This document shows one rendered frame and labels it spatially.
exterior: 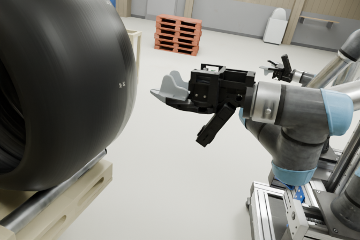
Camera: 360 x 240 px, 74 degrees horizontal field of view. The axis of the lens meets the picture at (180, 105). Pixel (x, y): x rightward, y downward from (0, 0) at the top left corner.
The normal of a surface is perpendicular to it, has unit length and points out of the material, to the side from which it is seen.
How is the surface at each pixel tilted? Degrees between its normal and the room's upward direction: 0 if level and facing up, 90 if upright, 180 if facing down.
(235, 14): 90
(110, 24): 56
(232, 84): 90
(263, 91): 44
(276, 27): 90
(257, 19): 90
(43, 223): 0
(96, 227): 0
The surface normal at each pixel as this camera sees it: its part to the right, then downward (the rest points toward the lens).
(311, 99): -0.21, -0.45
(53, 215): 0.14, -0.89
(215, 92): -0.35, 0.36
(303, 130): -0.52, 0.40
